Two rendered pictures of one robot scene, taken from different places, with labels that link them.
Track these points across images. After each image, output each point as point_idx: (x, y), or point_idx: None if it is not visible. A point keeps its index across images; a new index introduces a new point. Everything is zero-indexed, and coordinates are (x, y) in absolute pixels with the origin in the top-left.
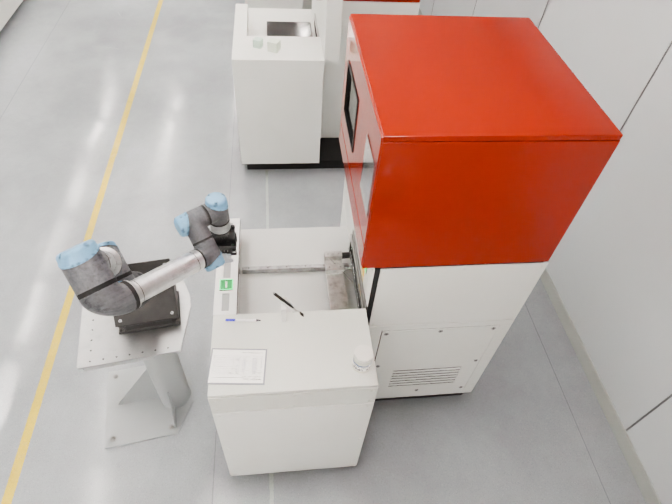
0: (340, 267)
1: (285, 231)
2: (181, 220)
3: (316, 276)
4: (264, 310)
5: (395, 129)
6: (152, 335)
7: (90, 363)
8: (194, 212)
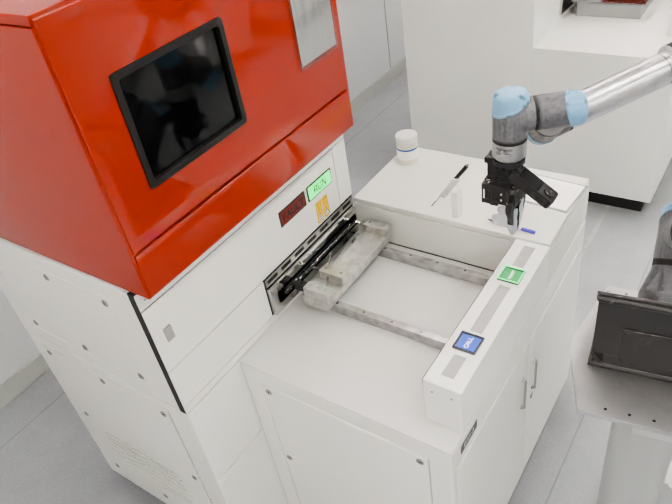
0: (327, 267)
1: (340, 396)
2: (576, 90)
3: (357, 305)
4: (463, 290)
5: None
6: None
7: None
8: (552, 94)
